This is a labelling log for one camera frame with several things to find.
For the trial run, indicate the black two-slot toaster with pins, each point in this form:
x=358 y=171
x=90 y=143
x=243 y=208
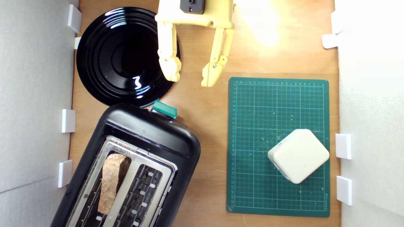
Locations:
x=151 y=132

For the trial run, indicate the black plate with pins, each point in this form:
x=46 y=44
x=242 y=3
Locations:
x=126 y=56

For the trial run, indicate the white block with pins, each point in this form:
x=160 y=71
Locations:
x=298 y=156

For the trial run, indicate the green toaster lever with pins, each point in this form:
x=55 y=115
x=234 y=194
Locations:
x=164 y=109

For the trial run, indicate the brown bread slice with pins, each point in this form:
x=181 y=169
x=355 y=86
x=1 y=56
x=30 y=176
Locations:
x=110 y=183

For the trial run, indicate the white wall clip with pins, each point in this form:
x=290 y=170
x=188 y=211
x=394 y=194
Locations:
x=344 y=190
x=74 y=18
x=77 y=43
x=343 y=146
x=65 y=173
x=68 y=120
x=329 y=41

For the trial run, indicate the green cutting mat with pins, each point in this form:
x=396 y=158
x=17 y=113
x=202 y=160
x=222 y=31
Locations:
x=252 y=189

